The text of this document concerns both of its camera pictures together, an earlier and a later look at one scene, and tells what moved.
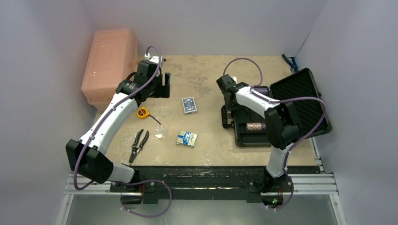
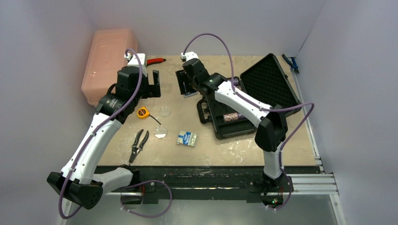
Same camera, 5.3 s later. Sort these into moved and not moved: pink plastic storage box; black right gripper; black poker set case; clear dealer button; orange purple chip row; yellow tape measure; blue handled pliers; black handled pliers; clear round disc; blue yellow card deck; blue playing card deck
Moved: black poker set case; blue playing card deck; black right gripper; orange purple chip row
Not moved: pink plastic storage box; blue yellow card deck; black handled pliers; blue handled pliers; clear round disc; clear dealer button; yellow tape measure
